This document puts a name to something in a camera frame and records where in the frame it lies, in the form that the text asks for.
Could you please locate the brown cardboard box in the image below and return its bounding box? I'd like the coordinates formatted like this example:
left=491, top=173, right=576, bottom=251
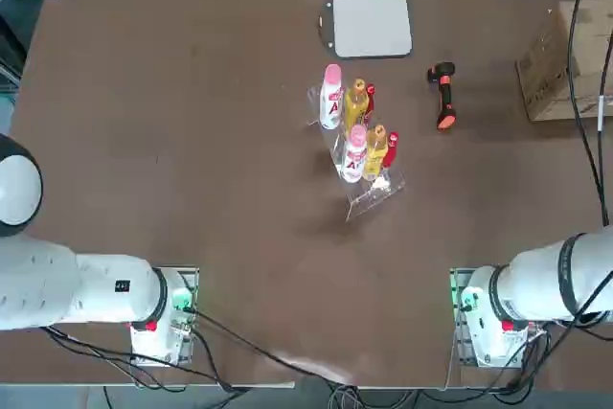
left=514, top=0, right=613, bottom=123

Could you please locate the yellow bottle with orange cap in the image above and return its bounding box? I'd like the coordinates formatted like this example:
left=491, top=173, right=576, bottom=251
left=343, top=78, right=370, bottom=133
left=362, top=125, right=389, bottom=182

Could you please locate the black left arm base cable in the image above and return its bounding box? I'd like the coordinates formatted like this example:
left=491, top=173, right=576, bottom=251
left=191, top=310, right=346, bottom=386

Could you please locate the clear acrylic stepped shelf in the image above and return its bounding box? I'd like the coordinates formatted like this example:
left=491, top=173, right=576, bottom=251
left=306, top=82, right=407, bottom=223

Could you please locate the small red bottle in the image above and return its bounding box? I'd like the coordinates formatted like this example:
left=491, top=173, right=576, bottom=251
left=363, top=83, right=377, bottom=119
left=381, top=131, right=400, bottom=170

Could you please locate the white bottle with pink cap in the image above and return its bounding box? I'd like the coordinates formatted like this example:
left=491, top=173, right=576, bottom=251
left=319, top=63, right=346, bottom=131
left=342, top=124, right=369, bottom=184

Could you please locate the orange black barcode scanner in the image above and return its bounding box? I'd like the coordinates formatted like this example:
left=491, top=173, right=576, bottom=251
left=426, top=61, right=458, bottom=131

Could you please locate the white board with dark rim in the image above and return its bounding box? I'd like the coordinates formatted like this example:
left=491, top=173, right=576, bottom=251
left=318, top=0, right=414, bottom=59

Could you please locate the thick black cable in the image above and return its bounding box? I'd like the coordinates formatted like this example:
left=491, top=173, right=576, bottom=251
left=567, top=0, right=612, bottom=228

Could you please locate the black cable with white tag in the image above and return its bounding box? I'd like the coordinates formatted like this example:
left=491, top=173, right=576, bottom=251
left=597, top=30, right=613, bottom=226

